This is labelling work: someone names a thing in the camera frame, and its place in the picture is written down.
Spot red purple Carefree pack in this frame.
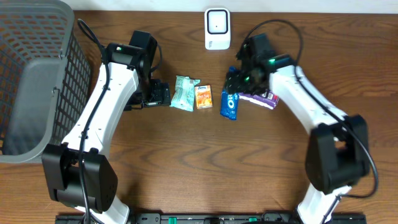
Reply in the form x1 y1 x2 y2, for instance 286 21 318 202
239 90 279 110

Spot mint green wipes pack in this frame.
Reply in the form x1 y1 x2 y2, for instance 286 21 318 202
170 75 201 112

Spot blue Oreo cookie pack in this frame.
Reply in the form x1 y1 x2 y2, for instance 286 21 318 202
220 83 239 120

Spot orange tissue pack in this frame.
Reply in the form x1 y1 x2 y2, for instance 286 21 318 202
195 85 213 109

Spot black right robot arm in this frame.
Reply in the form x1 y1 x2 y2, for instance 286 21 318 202
224 34 371 223

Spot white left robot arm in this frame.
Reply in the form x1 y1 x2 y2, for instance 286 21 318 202
42 30 171 223

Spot white barcode scanner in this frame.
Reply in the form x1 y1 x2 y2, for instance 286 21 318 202
204 7 231 50

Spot grey plastic mesh basket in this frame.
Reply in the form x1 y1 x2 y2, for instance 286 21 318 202
1 1 91 163

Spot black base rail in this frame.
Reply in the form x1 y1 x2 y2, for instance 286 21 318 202
55 212 367 224

